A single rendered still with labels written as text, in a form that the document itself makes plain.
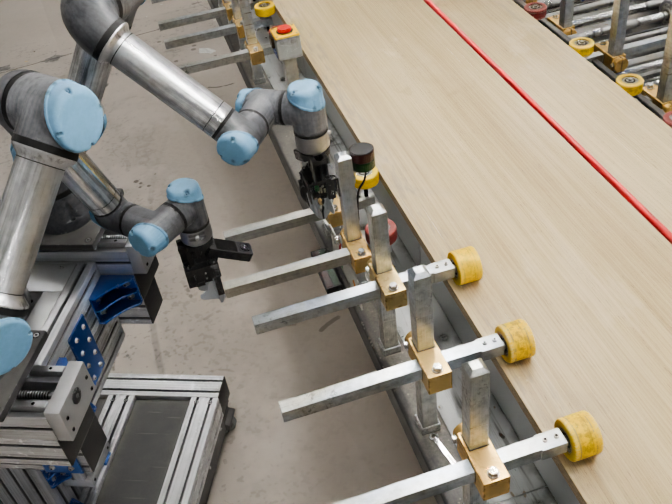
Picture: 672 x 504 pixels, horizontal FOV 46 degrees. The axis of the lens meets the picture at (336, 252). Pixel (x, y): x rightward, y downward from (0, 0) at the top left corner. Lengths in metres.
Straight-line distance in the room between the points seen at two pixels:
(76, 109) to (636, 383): 1.16
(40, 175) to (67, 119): 0.11
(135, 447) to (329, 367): 0.75
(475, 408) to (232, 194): 2.57
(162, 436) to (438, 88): 1.38
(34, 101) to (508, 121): 1.40
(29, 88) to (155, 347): 1.79
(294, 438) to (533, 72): 1.42
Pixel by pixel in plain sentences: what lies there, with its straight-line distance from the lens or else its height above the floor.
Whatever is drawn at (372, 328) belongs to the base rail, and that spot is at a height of 0.70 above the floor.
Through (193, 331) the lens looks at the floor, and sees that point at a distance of 3.13.
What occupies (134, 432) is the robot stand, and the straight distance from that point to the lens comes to 2.60.
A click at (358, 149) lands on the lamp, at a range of 1.89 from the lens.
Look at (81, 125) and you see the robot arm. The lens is 1.46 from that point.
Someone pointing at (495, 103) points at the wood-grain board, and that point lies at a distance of 2.47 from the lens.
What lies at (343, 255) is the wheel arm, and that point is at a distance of 1.99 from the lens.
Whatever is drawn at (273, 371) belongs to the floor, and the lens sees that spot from 2.91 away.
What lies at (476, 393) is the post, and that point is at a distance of 1.33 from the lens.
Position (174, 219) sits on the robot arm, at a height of 1.14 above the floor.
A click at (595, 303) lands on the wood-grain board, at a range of 1.81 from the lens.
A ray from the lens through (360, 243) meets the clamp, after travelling 2.01.
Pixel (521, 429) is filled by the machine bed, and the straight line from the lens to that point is 1.87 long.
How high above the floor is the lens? 2.16
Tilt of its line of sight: 40 degrees down
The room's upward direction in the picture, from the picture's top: 8 degrees counter-clockwise
